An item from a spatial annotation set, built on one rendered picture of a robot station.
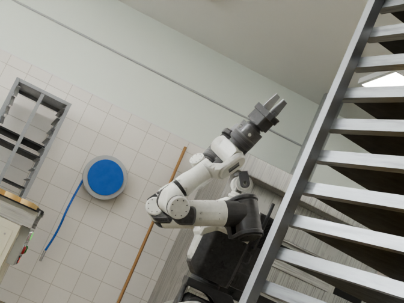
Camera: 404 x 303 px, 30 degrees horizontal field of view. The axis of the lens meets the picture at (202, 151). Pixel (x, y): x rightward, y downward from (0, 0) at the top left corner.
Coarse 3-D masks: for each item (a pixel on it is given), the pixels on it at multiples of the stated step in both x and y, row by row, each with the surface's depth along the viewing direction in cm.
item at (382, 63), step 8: (376, 56) 192; (384, 56) 189; (392, 56) 187; (400, 56) 184; (360, 64) 196; (368, 64) 193; (376, 64) 190; (384, 64) 188; (392, 64) 185; (400, 64) 183; (360, 72) 199
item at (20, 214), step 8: (0, 200) 258; (8, 200) 258; (0, 208) 258; (8, 208) 258; (16, 208) 258; (24, 208) 259; (8, 216) 258; (16, 216) 258; (24, 216) 259; (32, 216) 259; (24, 224) 258; (32, 224) 259
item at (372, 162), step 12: (324, 156) 191; (336, 156) 186; (348, 156) 183; (360, 156) 179; (372, 156) 175; (384, 156) 172; (396, 156) 168; (360, 168) 181; (372, 168) 176; (384, 168) 171; (396, 168) 167
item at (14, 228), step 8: (0, 216) 256; (0, 224) 256; (8, 224) 257; (16, 224) 257; (0, 232) 256; (8, 232) 256; (16, 232) 257; (0, 240) 255; (8, 240) 256; (0, 248) 255; (8, 248) 256; (0, 256) 255; (0, 264) 255; (8, 264) 281; (0, 272) 260; (0, 280) 278
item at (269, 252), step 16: (368, 0) 201; (384, 0) 200; (368, 16) 198; (368, 32) 198; (352, 48) 197; (352, 64) 196; (336, 80) 196; (336, 96) 194; (320, 112) 195; (336, 112) 194; (320, 128) 192; (320, 144) 193; (304, 160) 192; (304, 176) 191; (288, 192) 191; (288, 208) 189; (272, 224) 190; (288, 224) 189; (272, 240) 187; (272, 256) 187; (256, 272) 186; (256, 288) 186
